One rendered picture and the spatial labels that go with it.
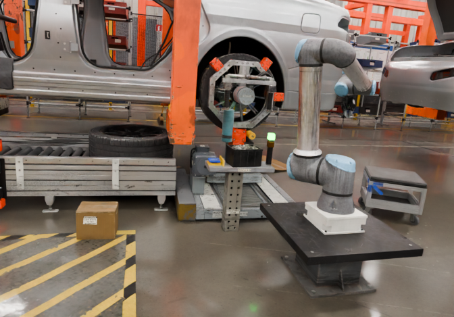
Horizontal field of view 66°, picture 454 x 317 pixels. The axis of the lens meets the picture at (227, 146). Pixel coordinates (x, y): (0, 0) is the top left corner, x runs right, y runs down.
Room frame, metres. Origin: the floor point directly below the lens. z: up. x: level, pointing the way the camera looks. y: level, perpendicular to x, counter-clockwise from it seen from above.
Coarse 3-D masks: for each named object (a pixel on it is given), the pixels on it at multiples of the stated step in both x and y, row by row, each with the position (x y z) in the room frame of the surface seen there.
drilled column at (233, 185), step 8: (232, 176) 2.13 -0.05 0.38; (240, 176) 2.14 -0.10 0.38; (224, 184) 2.21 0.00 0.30; (232, 184) 2.13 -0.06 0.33; (240, 184) 2.14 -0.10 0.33; (224, 192) 2.19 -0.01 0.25; (232, 192) 2.13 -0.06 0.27; (240, 192) 2.14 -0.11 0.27; (224, 200) 2.18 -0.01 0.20; (232, 200) 2.13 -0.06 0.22; (240, 200) 2.14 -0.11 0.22; (224, 208) 2.16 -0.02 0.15; (232, 208) 2.13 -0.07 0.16; (240, 208) 2.15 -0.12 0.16; (224, 216) 2.14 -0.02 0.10; (232, 216) 2.13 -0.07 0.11; (224, 224) 2.13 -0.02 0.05; (232, 224) 2.14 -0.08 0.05
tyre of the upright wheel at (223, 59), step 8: (224, 56) 2.91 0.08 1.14; (232, 56) 2.91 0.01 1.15; (240, 56) 2.93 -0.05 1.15; (248, 56) 2.94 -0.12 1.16; (208, 72) 2.87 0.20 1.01; (200, 80) 2.98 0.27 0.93; (208, 80) 2.87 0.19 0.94; (200, 88) 2.89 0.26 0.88; (208, 88) 2.87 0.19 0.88; (200, 96) 2.88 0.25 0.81; (200, 104) 2.98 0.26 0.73; (208, 112) 2.88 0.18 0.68; (216, 120) 2.89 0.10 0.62; (264, 120) 2.99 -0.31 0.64; (248, 128) 2.96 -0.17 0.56
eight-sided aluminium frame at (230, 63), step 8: (224, 64) 2.87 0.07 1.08; (232, 64) 2.83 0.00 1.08; (240, 64) 2.84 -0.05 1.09; (248, 64) 2.86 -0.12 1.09; (256, 64) 2.87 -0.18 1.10; (216, 72) 2.84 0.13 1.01; (224, 72) 2.82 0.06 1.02; (208, 96) 2.83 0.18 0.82; (208, 104) 2.81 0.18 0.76; (272, 104) 2.91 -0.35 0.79; (216, 112) 2.81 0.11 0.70; (264, 112) 2.90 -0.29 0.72; (256, 120) 2.88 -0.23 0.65
